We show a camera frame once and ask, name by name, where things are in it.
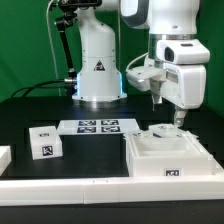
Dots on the white cabinet body box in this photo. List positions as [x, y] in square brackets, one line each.
[157, 156]

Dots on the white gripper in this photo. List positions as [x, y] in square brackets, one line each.
[183, 85]

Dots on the white flat top panel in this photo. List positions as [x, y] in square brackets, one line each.
[96, 126]

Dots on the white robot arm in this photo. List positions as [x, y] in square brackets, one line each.
[174, 64]

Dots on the white border rail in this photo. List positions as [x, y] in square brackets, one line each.
[110, 190]
[199, 160]

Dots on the white cabinet door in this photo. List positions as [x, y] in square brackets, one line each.
[166, 130]
[139, 134]

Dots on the white left border piece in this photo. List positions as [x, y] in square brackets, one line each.
[5, 158]

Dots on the small white cube block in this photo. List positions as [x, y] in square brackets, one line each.
[45, 142]

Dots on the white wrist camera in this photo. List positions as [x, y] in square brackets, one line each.
[139, 77]

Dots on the white right border rail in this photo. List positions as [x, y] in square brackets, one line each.
[199, 160]

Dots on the white front border rail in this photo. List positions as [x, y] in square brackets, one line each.
[110, 190]

